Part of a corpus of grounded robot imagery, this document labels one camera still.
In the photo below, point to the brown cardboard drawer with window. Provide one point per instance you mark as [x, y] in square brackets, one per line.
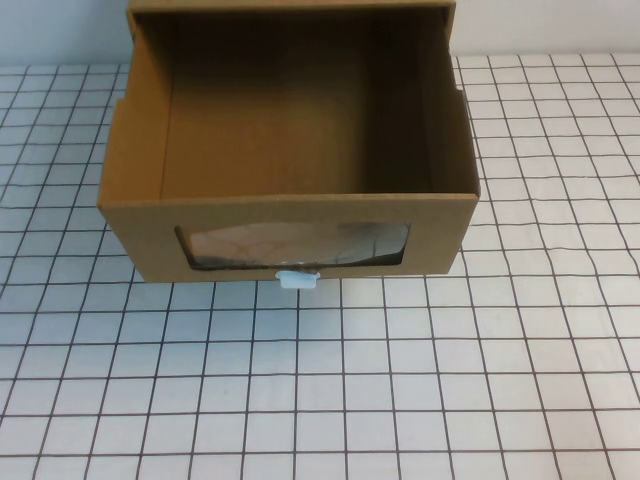
[140, 240]

